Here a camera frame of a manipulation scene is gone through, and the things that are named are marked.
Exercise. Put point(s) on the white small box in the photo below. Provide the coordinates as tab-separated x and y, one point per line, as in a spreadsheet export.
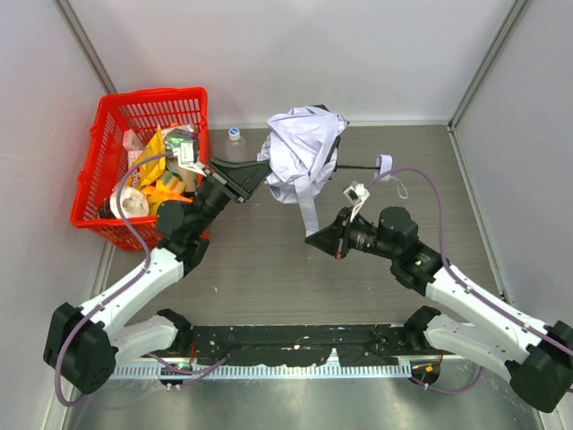
133	146

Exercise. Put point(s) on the yellow chips bag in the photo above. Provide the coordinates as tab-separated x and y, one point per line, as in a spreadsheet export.
150	164

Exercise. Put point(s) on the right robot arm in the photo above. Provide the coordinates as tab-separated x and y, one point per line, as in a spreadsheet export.
534	357

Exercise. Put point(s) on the red plastic basket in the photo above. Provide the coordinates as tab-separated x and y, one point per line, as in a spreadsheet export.
107	160

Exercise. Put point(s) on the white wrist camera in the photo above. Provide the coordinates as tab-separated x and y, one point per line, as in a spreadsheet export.
357	194
188	159

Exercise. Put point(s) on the white tape roll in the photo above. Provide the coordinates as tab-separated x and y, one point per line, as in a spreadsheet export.
132	202

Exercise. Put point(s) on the white slotted cable duct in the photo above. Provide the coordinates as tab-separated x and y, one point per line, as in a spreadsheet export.
332	369

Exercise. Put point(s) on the clear plastic water bottle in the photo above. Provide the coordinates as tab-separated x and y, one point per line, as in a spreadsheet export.
236	147

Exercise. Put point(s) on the orange snack package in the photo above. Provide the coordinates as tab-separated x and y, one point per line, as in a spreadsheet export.
155	196

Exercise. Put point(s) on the green sponge pack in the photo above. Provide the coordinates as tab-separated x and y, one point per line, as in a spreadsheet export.
174	137

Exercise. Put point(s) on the lavender folding umbrella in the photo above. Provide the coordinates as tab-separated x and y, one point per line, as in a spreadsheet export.
302	151

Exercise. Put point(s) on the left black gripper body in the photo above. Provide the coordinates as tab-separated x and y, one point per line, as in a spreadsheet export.
230	184

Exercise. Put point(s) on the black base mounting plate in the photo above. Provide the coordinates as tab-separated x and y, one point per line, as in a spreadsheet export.
305	345

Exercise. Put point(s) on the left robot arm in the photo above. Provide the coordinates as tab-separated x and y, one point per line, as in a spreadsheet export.
86	343

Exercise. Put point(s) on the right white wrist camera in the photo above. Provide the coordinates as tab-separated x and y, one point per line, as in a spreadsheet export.
357	194

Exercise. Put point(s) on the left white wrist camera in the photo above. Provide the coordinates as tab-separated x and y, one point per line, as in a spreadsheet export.
188	159

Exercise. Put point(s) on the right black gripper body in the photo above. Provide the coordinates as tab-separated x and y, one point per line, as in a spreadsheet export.
341	235

